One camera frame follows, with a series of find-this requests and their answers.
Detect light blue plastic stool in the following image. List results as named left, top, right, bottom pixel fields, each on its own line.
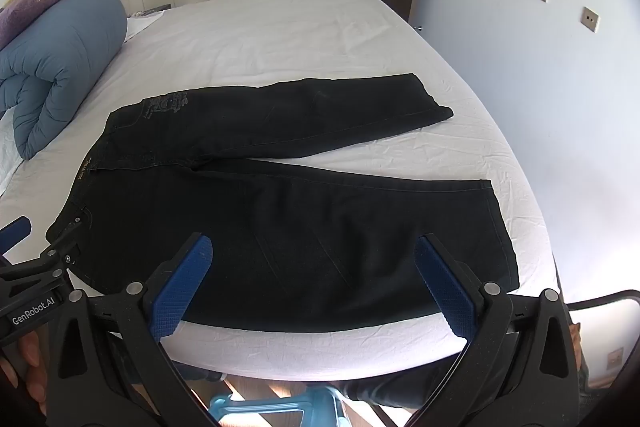
left=209, top=388, right=352, bottom=427

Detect white pillow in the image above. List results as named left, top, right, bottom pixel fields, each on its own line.
left=124, top=13, right=163, bottom=42

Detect black pants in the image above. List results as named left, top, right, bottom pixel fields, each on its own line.
left=46, top=73, right=519, bottom=333

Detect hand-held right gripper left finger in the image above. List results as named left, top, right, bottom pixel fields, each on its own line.
left=47, top=232, right=216, bottom=427

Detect white bed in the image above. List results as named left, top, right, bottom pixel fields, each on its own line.
left=0, top=0, right=558, bottom=380

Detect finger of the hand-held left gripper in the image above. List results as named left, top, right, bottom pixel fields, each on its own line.
left=0, top=215, right=32, bottom=258
left=0, top=226, right=85, bottom=283

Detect blue rolled duvet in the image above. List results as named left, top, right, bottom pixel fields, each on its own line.
left=0, top=0, right=128, bottom=160

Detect person's left hand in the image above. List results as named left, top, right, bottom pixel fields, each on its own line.
left=0, top=324, right=49, bottom=414

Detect purple pillow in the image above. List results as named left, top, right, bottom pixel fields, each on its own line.
left=0, top=0, right=71, bottom=50

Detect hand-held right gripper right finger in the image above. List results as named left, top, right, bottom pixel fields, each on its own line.
left=405, top=233, right=583, bottom=427

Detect white crumpled cloth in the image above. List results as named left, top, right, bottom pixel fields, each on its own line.
left=0, top=109, right=27, bottom=198

